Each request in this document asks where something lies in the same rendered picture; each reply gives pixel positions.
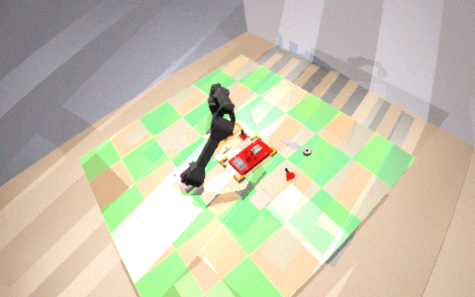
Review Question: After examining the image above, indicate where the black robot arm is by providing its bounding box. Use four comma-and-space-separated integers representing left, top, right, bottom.
179, 83, 236, 188

